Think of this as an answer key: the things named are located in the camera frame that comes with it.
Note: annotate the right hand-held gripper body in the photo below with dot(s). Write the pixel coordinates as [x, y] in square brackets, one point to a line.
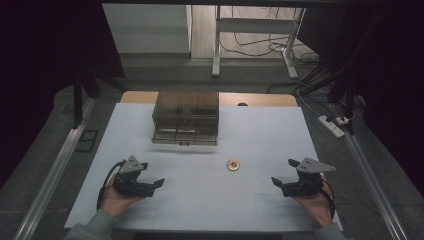
[308, 181]

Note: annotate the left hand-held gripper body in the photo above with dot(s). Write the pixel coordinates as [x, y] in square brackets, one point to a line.
[130, 181]

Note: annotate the person's left hand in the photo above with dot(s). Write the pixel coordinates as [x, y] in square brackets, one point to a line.
[115, 200]

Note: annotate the person's right hand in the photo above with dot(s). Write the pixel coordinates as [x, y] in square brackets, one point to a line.
[315, 206]

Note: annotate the white power strip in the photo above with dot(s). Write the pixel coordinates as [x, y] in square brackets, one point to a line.
[330, 126]

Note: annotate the white table cover sheet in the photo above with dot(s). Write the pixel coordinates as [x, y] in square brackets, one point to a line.
[206, 200]

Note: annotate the smoky transparent drawer cabinet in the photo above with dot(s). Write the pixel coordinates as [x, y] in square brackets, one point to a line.
[185, 117]

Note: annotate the white plug adapter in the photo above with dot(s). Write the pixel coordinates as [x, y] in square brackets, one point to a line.
[343, 120]

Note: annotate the black metal stand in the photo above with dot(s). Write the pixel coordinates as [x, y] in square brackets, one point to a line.
[78, 100]
[348, 96]

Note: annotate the white cabinet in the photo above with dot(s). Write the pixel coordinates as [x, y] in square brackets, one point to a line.
[146, 28]

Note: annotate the black rectangular frame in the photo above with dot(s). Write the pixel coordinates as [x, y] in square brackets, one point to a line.
[86, 140]

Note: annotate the aluminium rail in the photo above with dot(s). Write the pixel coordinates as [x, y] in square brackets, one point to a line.
[55, 170]
[373, 176]

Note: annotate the white metal desk frame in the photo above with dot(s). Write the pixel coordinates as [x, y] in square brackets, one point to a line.
[253, 25]

